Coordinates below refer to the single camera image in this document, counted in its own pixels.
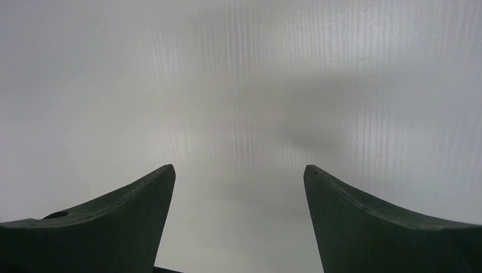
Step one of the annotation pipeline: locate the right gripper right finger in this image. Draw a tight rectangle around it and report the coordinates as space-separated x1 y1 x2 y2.
304 165 481 272

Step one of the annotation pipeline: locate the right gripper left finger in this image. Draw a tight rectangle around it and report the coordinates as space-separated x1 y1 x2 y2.
1 164 176 272

